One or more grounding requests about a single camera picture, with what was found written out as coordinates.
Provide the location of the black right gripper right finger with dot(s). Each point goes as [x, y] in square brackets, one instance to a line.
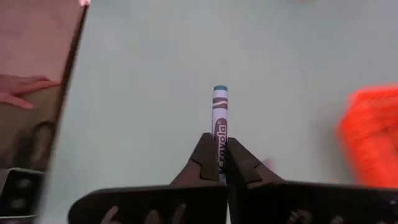
[295, 202]

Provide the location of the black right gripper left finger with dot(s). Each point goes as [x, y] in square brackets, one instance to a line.
[155, 202]

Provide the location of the teal crayon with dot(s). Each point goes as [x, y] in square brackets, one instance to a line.
[220, 105]

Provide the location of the orange plastic basket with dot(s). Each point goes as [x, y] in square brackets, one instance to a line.
[373, 140]

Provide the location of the person's hand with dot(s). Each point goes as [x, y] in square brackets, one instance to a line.
[18, 85]

